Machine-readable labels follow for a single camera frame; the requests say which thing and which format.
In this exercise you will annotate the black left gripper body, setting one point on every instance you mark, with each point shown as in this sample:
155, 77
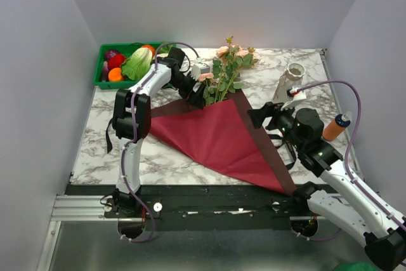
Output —
184, 84

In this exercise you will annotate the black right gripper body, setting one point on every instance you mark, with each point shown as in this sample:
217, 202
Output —
283, 120

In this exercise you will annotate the dark red wrapping paper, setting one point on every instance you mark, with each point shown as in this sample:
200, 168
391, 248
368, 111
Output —
222, 138

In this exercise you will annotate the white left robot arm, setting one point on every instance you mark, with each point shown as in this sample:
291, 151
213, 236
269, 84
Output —
132, 118

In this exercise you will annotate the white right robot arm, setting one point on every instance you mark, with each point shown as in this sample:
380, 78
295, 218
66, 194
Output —
376, 225

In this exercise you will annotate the white ceramic vase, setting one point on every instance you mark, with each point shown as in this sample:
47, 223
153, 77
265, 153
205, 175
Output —
292, 77

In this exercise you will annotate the green bell pepper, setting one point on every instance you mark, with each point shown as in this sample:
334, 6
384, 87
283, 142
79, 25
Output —
165, 47

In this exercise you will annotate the orange tomato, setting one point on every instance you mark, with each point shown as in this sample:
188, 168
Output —
149, 47

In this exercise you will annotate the green cabbage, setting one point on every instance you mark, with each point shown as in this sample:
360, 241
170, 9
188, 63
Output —
137, 65

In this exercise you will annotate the orange bottle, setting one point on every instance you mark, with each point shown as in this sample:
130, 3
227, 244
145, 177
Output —
337, 126

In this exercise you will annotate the green plastic bin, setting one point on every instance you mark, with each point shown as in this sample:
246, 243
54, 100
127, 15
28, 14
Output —
125, 49

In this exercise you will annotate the orange fruit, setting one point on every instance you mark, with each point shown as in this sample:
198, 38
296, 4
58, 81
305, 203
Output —
115, 75

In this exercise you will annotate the purple eggplant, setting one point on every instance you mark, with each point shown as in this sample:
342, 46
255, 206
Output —
105, 71

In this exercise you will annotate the purple onion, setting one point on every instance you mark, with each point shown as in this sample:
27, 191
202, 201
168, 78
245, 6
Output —
109, 54

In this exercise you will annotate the green object bottom corner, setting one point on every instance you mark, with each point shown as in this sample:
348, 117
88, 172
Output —
355, 266

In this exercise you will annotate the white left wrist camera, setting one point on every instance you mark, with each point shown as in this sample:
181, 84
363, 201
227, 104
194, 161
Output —
200, 70

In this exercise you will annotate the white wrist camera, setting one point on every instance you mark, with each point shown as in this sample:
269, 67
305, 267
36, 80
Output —
295, 96
200, 70

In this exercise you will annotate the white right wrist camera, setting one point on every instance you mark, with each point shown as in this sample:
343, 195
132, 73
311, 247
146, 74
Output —
295, 96

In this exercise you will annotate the black mounting base plate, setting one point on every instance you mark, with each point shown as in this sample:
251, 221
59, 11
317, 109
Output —
205, 208

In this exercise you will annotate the aluminium rail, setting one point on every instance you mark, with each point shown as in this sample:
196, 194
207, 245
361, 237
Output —
70, 208

